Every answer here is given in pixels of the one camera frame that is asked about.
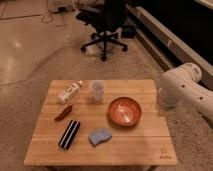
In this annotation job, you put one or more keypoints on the wooden table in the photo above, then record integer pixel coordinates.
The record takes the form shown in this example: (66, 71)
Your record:
(116, 125)

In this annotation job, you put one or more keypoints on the red-brown chili pepper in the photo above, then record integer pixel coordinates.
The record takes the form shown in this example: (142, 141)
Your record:
(64, 113)

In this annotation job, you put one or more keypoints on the blue sponge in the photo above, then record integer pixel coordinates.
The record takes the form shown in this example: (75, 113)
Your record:
(99, 135)

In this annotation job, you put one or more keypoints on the black white-striped box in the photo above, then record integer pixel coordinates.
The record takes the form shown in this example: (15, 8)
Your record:
(69, 134)

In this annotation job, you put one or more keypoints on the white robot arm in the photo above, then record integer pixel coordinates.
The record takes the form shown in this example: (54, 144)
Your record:
(181, 84)

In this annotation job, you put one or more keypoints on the black office chair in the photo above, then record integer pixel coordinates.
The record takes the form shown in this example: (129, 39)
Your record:
(105, 19)

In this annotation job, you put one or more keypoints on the small black box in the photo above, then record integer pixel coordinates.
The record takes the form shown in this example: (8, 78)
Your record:
(128, 31)

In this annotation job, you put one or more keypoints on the orange ceramic bowl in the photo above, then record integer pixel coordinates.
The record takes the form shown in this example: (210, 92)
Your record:
(124, 111)

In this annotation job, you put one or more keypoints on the white plastic bottle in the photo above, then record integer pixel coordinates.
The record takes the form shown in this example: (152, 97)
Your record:
(65, 95)

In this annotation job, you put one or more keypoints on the clear plastic cup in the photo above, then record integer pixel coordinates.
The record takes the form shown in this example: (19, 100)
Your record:
(96, 88)

